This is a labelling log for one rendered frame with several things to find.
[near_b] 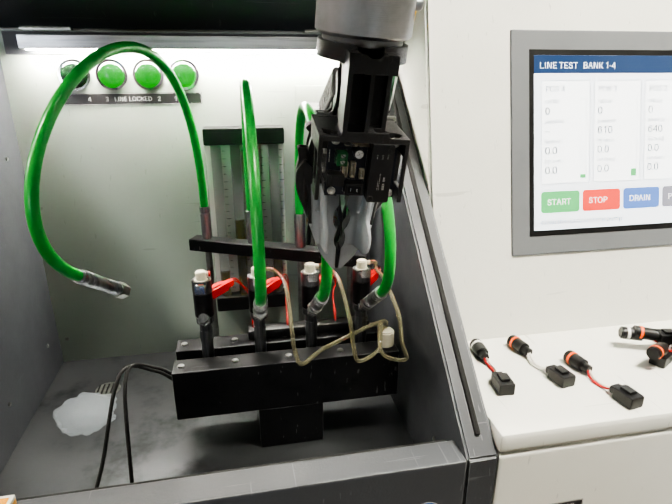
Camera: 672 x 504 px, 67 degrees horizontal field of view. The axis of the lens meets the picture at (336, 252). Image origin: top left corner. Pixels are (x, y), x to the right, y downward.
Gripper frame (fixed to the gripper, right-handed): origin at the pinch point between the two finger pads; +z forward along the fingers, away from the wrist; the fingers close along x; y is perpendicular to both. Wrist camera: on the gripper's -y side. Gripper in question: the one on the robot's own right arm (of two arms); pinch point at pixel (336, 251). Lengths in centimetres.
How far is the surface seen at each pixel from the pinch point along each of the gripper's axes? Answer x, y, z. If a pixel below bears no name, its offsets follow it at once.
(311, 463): -1.0, 3.6, 26.8
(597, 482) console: 36.6, 5.9, 30.7
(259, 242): -7.5, -7.1, 2.9
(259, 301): -7.3, -8.2, 11.6
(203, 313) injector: -15.1, -18.6, 20.9
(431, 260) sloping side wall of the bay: 17.1, -16.5, 10.4
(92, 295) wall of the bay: -39, -45, 35
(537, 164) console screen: 36.1, -28.0, -0.8
